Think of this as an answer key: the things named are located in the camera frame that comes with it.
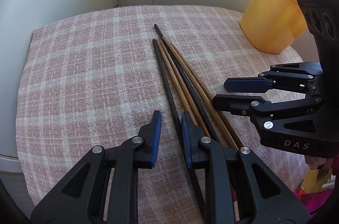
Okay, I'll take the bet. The brown wooden chopstick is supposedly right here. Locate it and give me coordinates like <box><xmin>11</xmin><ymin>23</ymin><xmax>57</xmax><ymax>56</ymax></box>
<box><xmin>164</xmin><ymin>37</ymin><xmax>245</xmax><ymax>147</ymax></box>
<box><xmin>161</xmin><ymin>36</ymin><xmax>238</xmax><ymax>150</ymax></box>
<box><xmin>156</xmin><ymin>39</ymin><xmax>212</xmax><ymax>140</ymax></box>

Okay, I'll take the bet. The yellow plastic container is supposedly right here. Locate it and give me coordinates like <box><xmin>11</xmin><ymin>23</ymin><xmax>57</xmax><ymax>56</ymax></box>
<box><xmin>240</xmin><ymin>0</ymin><xmax>309</xmax><ymax>53</ymax></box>

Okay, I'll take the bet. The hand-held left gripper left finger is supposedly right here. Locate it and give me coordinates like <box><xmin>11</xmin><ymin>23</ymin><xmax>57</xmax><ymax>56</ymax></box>
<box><xmin>30</xmin><ymin>110</ymin><xmax>163</xmax><ymax>224</ymax></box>

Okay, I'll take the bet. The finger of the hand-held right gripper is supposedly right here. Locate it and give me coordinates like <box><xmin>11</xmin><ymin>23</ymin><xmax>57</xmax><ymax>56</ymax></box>
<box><xmin>212</xmin><ymin>94</ymin><xmax>329</xmax><ymax>156</ymax></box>
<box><xmin>224</xmin><ymin>62</ymin><xmax>325</xmax><ymax>94</ymax></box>

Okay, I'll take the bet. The pink checked cloth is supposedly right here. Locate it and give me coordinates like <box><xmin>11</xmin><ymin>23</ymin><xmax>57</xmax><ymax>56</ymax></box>
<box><xmin>16</xmin><ymin>4</ymin><xmax>309</xmax><ymax>224</ymax></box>

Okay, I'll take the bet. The pink plastic object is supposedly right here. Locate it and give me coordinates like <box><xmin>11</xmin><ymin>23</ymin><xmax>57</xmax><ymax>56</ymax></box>
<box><xmin>298</xmin><ymin>185</ymin><xmax>339</xmax><ymax>214</ymax></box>

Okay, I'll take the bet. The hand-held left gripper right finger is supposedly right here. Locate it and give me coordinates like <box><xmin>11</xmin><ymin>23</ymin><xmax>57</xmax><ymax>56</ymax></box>
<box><xmin>181</xmin><ymin>112</ymin><xmax>311</xmax><ymax>224</ymax></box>

